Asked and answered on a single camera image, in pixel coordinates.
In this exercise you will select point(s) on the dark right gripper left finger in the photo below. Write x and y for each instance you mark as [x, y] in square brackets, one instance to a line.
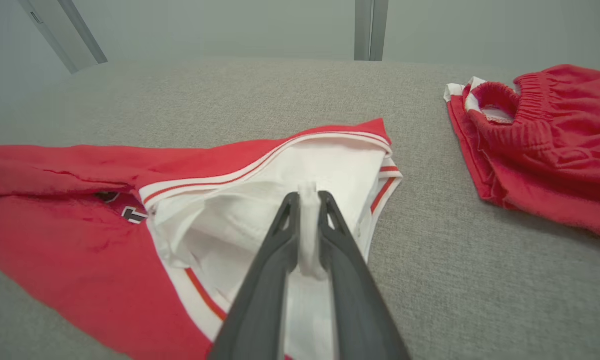
[260, 310]

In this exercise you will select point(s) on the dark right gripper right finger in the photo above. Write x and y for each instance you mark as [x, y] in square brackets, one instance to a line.
[360, 310]

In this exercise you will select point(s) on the red basketball jersey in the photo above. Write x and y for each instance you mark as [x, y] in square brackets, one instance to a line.
[80, 260]

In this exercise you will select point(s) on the red basketball shorts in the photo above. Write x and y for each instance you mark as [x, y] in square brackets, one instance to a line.
[570, 150]

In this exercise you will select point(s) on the grey partition post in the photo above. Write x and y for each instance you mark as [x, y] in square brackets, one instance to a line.
[370, 30]

